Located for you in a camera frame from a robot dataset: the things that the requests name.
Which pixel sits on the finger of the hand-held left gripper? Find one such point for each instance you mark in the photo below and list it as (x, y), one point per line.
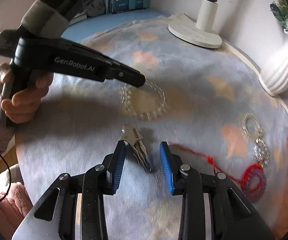
(126, 75)

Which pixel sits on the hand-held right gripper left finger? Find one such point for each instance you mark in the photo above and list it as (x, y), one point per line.
(117, 165)

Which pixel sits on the pink padded clothing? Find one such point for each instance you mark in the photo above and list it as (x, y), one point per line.
(11, 202)

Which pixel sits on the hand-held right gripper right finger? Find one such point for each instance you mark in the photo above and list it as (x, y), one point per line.
(167, 167)

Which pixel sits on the white ribbed vase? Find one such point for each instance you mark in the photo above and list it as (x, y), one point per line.
(281, 67)

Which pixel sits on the silver hair clip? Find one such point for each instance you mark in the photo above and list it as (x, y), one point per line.
(137, 145)

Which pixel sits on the white desk lamp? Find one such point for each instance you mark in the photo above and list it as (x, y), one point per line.
(206, 12)

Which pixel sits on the person's left hand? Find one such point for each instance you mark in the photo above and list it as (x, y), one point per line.
(26, 105)

